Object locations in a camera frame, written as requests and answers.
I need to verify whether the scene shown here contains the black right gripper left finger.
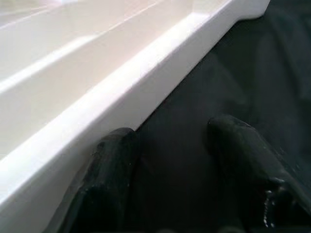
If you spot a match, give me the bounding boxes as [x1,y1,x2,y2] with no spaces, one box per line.
[57,127,141,233]

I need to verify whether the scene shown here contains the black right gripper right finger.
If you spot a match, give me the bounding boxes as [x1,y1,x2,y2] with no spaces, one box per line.
[207,115,311,233]

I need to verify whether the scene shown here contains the white plastic table top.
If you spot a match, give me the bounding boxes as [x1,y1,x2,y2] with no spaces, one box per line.
[0,0,272,233]

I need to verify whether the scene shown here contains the black table cloth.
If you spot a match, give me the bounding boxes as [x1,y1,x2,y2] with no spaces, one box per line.
[55,0,311,233]

